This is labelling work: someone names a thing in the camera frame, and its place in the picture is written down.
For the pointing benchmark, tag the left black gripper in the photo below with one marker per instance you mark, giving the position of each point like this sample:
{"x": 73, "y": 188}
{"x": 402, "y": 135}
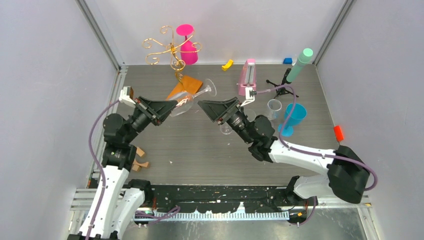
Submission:
{"x": 156, "y": 111}

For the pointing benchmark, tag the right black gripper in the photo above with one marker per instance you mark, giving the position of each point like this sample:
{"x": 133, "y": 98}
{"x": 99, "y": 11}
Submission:
{"x": 221, "y": 112}

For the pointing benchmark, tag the clear wine glass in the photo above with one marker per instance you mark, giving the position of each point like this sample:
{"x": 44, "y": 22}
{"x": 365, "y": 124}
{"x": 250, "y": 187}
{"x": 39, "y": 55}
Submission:
{"x": 274, "y": 108}
{"x": 225, "y": 129}
{"x": 186, "y": 100}

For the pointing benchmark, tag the clear wine glass back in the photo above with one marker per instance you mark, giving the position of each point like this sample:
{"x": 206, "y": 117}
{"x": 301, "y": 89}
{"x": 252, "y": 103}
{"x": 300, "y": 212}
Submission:
{"x": 186, "y": 100}

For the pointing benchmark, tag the pink wine glass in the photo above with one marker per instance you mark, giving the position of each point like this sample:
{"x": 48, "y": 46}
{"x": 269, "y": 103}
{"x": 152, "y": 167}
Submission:
{"x": 188, "y": 52}

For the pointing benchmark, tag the blue wine glass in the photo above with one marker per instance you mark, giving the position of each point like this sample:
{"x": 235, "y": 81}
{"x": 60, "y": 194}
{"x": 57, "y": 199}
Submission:
{"x": 297, "y": 116}

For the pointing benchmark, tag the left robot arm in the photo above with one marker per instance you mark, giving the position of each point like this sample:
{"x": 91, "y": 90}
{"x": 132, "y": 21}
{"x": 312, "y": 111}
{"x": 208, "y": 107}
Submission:
{"x": 108, "y": 216}

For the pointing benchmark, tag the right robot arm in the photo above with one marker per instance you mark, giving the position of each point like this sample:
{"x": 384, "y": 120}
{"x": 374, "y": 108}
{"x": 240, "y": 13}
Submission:
{"x": 340, "y": 172}

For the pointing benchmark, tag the orange wooden rack base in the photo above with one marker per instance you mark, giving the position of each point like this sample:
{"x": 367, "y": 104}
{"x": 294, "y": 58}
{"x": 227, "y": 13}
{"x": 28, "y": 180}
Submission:
{"x": 188, "y": 84}

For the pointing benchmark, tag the yellow block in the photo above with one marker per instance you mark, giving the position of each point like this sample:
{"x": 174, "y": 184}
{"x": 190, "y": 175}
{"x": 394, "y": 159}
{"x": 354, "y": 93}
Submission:
{"x": 228, "y": 65}

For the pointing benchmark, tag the curved wooden block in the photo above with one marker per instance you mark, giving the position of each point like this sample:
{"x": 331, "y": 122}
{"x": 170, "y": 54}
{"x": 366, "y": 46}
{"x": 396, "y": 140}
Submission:
{"x": 142, "y": 165}

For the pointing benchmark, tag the blue block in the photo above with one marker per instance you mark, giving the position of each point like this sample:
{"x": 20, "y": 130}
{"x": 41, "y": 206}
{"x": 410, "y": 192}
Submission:
{"x": 288, "y": 61}

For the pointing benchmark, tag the red block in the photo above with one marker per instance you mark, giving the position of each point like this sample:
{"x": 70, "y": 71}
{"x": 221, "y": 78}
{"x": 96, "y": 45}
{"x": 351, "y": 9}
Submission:
{"x": 338, "y": 132}

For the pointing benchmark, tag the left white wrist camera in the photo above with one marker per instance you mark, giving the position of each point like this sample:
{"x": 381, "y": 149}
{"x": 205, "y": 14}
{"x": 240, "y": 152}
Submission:
{"x": 126, "y": 96}

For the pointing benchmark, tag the gold wire glass rack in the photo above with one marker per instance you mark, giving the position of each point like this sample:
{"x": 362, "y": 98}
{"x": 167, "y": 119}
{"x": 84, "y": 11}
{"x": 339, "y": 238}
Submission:
{"x": 172, "y": 48}

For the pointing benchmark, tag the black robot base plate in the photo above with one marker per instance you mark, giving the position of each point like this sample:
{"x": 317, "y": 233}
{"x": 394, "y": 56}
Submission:
{"x": 220, "y": 199}

